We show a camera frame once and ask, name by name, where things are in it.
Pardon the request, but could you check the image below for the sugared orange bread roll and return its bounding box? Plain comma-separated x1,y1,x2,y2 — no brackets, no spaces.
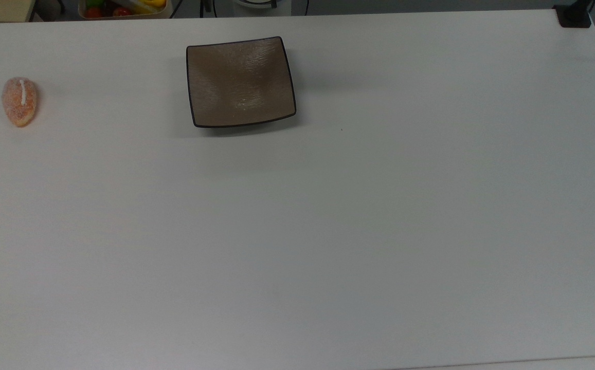
2,77,39,127

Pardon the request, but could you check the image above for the square brown ceramic plate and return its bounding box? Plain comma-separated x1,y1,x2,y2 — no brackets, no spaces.
186,36,297,128

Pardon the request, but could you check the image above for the white box of fruit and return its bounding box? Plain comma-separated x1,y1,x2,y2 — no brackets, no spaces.
78,0,173,20

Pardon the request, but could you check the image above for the black table clamp base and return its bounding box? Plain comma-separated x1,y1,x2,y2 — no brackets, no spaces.
553,0,595,28

